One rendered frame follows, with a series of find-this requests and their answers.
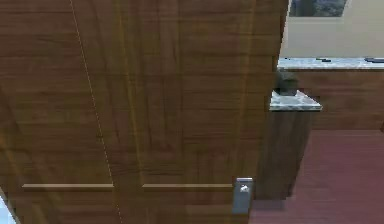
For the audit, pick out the brown marble-topped kitchen island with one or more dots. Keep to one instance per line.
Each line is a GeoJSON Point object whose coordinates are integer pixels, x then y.
{"type": "Point", "coordinates": [283, 146]}

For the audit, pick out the brown marble-topped kitchen counter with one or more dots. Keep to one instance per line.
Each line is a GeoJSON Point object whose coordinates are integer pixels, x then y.
{"type": "Point", "coordinates": [346, 96]}

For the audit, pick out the tall brown wooden cupboard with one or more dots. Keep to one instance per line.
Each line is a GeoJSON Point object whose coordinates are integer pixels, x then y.
{"type": "Point", "coordinates": [140, 100]}

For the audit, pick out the dark grey round pot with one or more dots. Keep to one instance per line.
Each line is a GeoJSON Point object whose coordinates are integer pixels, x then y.
{"type": "Point", "coordinates": [286, 83]}

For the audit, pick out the small dark green utensil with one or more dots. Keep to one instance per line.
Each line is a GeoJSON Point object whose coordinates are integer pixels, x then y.
{"type": "Point", "coordinates": [323, 60]}

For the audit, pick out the flat dark grey pan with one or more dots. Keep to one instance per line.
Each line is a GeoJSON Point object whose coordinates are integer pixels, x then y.
{"type": "Point", "coordinates": [374, 60]}

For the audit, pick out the framed wall picture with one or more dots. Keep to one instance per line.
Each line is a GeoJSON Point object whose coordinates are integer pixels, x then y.
{"type": "Point", "coordinates": [316, 7]}

